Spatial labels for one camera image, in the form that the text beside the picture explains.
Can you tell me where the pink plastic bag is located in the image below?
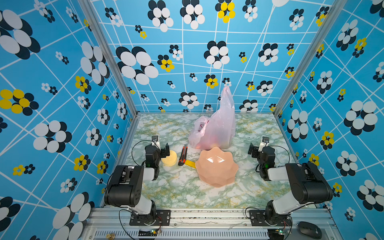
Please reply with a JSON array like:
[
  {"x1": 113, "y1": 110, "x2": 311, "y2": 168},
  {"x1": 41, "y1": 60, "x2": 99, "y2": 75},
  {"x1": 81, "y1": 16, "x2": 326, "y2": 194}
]
[{"x1": 188, "y1": 87, "x2": 236, "y2": 150}]

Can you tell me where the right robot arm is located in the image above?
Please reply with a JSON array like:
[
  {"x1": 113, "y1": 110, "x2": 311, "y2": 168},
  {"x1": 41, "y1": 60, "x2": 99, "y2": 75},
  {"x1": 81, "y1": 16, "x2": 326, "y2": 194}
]
[{"x1": 248, "y1": 143, "x2": 333, "y2": 226}]

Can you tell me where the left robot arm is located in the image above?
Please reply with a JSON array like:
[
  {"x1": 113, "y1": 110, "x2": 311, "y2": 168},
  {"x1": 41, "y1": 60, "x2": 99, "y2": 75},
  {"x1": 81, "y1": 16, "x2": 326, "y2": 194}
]
[{"x1": 104, "y1": 144, "x2": 171, "y2": 227}]

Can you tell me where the yellow round sponge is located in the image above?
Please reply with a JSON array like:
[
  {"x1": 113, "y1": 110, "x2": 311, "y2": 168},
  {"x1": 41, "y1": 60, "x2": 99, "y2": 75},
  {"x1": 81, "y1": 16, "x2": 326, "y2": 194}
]
[{"x1": 162, "y1": 150, "x2": 178, "y2": 167}]

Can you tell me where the yellow flat piece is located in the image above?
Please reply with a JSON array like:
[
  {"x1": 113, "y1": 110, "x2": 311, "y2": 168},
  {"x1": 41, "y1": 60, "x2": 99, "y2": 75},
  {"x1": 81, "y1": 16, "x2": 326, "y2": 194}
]
[{"x1": 185, "y1": 160, "x2": 196, "y2": 169}]

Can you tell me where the pink scalloped fruit plate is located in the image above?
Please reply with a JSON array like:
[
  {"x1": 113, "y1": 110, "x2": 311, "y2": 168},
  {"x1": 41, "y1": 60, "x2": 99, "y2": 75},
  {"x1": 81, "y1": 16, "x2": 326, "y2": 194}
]
[{"x1": 196, "y1": 147, "x2": 239, "y2": 188}]

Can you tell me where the right green circuit board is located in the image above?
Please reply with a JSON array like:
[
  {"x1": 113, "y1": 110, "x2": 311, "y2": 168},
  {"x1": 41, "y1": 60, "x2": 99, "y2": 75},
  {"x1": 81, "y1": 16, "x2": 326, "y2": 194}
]
[{"x1": 268, "y1": 229, "x2": 285, "y2": 240}]

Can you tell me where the green circuit board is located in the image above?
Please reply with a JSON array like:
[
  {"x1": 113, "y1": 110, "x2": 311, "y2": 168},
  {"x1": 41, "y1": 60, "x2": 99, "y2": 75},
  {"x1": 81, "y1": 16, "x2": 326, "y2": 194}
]
[
  {"x1": 268, "y1": 229, "x2": 285, "y2": 240},
  {"x1": 138, "y1": 229, "x2": 162, "y2": 237}
]

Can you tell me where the left green circuit board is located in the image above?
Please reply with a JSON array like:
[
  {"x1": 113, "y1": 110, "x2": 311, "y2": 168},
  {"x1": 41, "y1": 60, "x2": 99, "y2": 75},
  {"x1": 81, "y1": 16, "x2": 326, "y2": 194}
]
[{"x1": 138, "y1": 229, "x2": 162, "y2": 237}]

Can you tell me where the black computer mouse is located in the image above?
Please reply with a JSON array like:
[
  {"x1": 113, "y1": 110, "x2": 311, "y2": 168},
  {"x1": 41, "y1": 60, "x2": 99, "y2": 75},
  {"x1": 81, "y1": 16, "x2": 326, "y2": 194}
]
[{"x1": 298, "y1": 222, "x2": 323, "y2": 240}]

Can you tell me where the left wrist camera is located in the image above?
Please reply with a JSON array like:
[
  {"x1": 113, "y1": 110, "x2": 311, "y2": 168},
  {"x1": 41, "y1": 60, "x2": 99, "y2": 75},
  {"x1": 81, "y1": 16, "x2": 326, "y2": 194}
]
[{"x1": 151, "y1": 135, "x2": 161, "y2": 149}]

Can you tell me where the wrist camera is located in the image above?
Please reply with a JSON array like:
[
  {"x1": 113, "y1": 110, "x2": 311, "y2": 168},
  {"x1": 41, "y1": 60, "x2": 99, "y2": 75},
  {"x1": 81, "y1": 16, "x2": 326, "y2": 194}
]
[
  {"x1": 151, "y1": 135, "x2": 161, "y2": 149},
  {"x1": 259, "y1": 137, "x2": 270, "y2": 152}
]

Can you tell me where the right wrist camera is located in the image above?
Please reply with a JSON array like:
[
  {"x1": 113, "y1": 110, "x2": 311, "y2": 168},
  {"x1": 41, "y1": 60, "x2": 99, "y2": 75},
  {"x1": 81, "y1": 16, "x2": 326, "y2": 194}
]
[{"x1": 259, "y1": 137, "x2": 270, "y2": 152}]

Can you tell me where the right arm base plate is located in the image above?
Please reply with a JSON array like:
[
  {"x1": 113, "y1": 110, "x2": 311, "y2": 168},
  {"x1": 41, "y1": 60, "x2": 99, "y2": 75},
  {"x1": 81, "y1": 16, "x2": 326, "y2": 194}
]
[{"x1": 249, "y1": 210, "x2": 293, "y2": 227}]

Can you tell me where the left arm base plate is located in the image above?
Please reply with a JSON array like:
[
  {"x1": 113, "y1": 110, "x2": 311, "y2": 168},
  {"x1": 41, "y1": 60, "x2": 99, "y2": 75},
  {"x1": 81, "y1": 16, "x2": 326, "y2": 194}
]
[{"x1": 130, "y1": 210, "x2": 171, "y2": 226}]

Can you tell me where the aluminium front rail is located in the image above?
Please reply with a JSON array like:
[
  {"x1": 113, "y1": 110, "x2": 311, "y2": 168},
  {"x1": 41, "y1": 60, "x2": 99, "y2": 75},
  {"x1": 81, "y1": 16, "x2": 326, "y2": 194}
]
[{"x1": 81, "y1": 208, "x2": 342, "y2": 240}]

